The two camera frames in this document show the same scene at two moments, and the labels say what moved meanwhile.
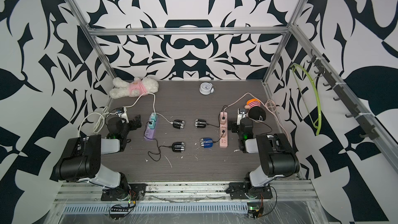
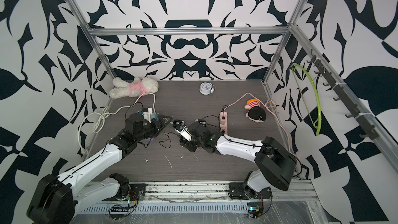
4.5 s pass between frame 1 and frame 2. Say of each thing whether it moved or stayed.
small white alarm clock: stayed
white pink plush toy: stayed
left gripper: moved
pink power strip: stayed
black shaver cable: moved
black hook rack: stayed
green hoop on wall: stayed
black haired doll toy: stayed
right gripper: moved
